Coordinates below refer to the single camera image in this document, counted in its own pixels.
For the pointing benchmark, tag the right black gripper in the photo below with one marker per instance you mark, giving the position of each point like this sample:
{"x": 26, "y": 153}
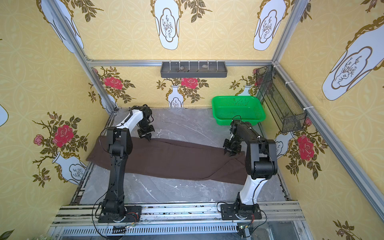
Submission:
{"x": 231, "y": 145}

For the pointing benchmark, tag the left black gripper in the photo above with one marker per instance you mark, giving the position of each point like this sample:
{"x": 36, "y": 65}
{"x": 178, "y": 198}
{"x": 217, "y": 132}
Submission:
{"x": 145, "y": 132}

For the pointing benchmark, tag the dark brown long pants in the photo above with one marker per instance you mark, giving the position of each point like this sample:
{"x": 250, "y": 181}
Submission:
{"x": 171, "y": 159}

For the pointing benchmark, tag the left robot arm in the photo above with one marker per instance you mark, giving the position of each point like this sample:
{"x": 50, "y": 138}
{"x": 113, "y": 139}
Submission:
{"x": 120, "y": 146}

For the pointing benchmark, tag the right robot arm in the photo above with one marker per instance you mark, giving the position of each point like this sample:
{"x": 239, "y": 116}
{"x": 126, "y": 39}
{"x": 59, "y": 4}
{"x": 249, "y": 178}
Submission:
{"x": 261, "y": 165}

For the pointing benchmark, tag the green plastic basket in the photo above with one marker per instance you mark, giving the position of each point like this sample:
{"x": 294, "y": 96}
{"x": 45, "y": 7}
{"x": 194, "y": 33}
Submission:
{"x": 244, "y": 108}

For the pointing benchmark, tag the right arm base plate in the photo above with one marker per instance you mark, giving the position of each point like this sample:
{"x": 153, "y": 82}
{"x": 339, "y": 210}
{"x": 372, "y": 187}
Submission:
{"x": 238, "y": 211}

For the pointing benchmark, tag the black wire mesh basket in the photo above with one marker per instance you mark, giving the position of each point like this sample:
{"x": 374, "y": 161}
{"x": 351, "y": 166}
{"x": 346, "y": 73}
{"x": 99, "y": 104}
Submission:
{"x": 287, "y": 112}

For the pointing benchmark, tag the grey wall shelf tray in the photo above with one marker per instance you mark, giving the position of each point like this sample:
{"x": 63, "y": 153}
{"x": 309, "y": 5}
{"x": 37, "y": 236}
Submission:
{"x": 194, "y": 69}

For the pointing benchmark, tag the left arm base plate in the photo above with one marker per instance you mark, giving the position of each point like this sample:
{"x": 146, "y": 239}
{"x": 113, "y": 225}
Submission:
{"x": 131, "y": 214}

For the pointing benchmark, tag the aluminium front rail frame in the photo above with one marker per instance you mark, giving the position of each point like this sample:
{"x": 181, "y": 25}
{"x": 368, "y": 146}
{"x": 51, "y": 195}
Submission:
{"x": 279, "y": 220}

